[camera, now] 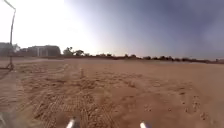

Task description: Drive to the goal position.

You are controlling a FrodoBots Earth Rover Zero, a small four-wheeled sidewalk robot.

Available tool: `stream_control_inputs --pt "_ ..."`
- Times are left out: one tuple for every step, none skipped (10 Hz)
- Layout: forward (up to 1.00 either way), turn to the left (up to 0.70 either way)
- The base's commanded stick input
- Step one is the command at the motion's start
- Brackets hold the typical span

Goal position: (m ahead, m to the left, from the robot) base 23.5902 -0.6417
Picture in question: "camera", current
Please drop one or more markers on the row of trees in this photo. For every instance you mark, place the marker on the row of trees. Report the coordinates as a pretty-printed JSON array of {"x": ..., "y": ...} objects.
[{"x": 140, "y": 57}]

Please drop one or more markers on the brown sandy dirt ground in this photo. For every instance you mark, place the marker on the brown sandy dirt ground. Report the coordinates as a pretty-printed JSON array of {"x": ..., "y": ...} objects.
[{"x": 133, "y": 86}]

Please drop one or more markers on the robot's own part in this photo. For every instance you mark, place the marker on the robot's own part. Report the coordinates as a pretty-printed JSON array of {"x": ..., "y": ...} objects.
[
  {"x": 143, "y": 125},
  {"x": 70, "y": 123}
]

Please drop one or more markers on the low wide building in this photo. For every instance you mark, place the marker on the low wide building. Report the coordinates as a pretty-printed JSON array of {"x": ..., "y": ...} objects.
[{"x": 43, "y": 50}]

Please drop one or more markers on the tall thin pole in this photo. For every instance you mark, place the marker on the tall thin pole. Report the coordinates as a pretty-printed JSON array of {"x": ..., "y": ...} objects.
[{"x": 11, "y": 36}]

